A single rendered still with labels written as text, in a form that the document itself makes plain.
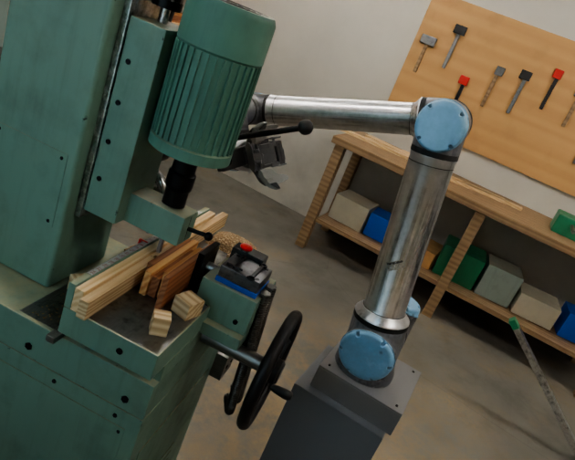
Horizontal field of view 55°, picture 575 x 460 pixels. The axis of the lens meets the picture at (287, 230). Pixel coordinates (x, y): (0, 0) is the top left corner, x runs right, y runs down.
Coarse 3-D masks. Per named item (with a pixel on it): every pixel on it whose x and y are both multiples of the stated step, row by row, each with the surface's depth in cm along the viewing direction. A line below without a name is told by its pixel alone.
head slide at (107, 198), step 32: (128, 32) 106; (160, 32) 104; (128, 64) 108; (160, 64) 107; (128, 96) 110; (128, 128) 112; (96, 160) 116; (128, 160) 114; (160, 160) 126; (96, 192) 118; (128, 192) 119
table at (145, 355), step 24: (216, 264) 142; (192, 288) 127; (72, 312) 105; (120, 312) 110; (144, 312) 112; (72, 336) 106; (96, 336) 105; (120, 336) 103; (144, 336) 106; (168, 336) 108; (192, 336) 119; (216, 336) 122; (240, 336) 122; (120, 360) 105; (144, 360) 103; (168, 360) 110
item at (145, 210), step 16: (144, 192) 123; (128, 208) 121; (144, 208) 120; (160, 208) 119; (192, 208) 124; (144, 224) 121; (160, 224) 120; (176, 224) 119; (192, 224) 124; (176, 240) 120
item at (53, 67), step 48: (48, 0) 105; (96, 0) 102; (48, 48) 108; (96, 48) 105; (0, 96) 114; (48, 96) 111; (96, 96) 109; (0, 144) 117; (48, 144) 114; (0, 192) 120; (48, 192) 117; (0, 240) 124; (48, 240) 120; (96, 240) 136
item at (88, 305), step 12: (216, 216) 158; (204, 228) 149; (216, 228) 158; (156, 252) 128; (144, 264) 121; (120, 276) 114; (132, 276) 116; (96, 288) 107; (108, 288) 108; (120, 288) 113; (84, 300) 102; (96, 300) 104; (108, 300) 109; (84, 312) 103; (96, 312) 107
